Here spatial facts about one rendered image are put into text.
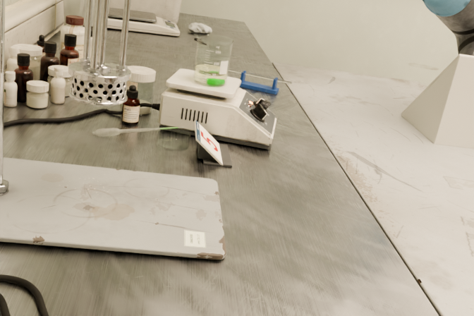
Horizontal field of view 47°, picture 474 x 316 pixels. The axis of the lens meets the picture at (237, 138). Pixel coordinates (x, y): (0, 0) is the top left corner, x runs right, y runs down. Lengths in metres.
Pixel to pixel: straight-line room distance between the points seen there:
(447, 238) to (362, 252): 0.15
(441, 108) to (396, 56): 1.50
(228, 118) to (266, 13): 1.59
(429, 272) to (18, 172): 0.52
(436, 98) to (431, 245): 0.52
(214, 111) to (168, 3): 1.19
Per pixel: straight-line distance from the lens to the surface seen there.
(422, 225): 0.82
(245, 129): 0.94
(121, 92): 0.63
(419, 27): 2.69
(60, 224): 0.64
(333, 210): 0.78
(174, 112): 0.95
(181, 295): 0.56
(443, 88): 1.21
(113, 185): 0.73
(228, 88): 0.96
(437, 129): 1.20
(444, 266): 0.73
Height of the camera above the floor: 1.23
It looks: 20 degrees down
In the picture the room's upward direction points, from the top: 9 degrees clockwise
